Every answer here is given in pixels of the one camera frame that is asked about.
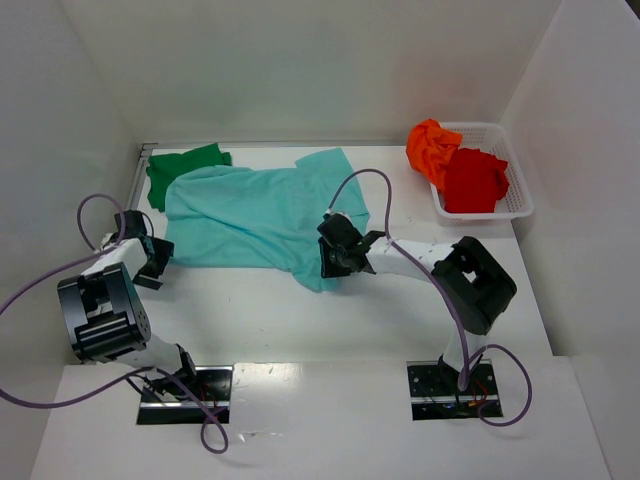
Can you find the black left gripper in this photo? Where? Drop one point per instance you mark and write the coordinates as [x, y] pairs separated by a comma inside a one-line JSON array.
[[154, 261]]

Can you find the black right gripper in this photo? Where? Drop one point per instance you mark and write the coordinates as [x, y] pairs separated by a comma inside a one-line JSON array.
[[329, 257]]

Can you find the teal t shirt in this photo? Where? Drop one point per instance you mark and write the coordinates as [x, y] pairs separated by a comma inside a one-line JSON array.
[[236, 217]]

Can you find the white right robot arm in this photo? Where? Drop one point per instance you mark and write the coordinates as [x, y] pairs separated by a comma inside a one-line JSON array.
[[474, 286]]

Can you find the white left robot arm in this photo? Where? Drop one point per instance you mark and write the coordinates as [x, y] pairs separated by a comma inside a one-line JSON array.
[[104, 314]]

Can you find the green folded t shirt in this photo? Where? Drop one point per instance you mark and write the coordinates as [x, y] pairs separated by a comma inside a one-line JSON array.
[[163, 169]]

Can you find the orange t shirt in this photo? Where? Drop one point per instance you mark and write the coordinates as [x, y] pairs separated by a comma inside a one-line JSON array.
[[429, 150]]

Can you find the red t shirt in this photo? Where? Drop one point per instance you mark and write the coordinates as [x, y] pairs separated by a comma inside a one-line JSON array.
[[475, 181]]

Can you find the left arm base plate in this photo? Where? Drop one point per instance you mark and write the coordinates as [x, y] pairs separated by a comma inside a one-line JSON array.
[[162, 402]]

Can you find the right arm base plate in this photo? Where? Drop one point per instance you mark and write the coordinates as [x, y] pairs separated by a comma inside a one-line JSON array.
[[434, 394]]

